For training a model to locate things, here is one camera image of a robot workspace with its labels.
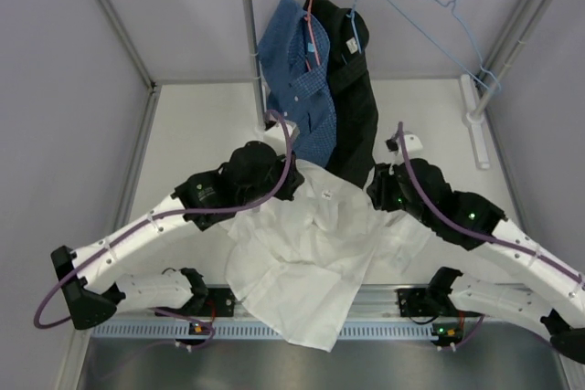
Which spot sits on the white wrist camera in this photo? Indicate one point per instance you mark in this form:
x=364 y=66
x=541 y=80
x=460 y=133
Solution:
x=273 y=135
x=408 y=142

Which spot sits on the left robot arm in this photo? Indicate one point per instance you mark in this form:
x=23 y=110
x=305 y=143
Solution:
x=96 y=281

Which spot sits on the grey slotted cable duct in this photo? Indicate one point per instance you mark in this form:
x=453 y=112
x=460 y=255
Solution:
x=255 y=330

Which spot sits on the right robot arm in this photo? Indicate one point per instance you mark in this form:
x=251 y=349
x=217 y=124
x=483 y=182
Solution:
x=551 y=304

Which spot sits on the white shirt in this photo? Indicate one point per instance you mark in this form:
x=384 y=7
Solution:
x=297 y=265

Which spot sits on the blue checked shirt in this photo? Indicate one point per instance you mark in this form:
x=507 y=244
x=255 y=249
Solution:
x=298 y=88

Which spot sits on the aluminium mounting rail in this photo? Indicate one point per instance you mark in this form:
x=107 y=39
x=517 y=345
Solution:
x=371 y=302

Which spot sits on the black shirt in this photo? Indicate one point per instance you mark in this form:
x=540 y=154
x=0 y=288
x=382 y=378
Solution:
x=350 y=87

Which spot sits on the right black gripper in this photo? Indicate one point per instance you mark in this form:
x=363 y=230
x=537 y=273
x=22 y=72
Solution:
x=379 y=188

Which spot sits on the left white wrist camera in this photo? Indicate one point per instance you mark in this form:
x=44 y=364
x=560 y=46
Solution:
x=273 y=135

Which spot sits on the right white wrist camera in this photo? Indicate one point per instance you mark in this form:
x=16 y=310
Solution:
x=408 y=142

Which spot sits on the blue wire hanger with shirt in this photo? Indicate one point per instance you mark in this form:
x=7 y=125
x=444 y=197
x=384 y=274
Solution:
x=351 y=15

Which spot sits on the pink wire hanger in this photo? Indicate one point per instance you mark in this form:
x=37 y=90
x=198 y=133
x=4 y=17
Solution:
x=309 y=23

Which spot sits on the metal clothes rack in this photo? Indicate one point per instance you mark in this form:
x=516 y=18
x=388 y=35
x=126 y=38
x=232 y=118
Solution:
x=479 y=90

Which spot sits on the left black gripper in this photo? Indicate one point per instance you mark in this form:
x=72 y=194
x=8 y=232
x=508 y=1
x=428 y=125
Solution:
x=292 y=183

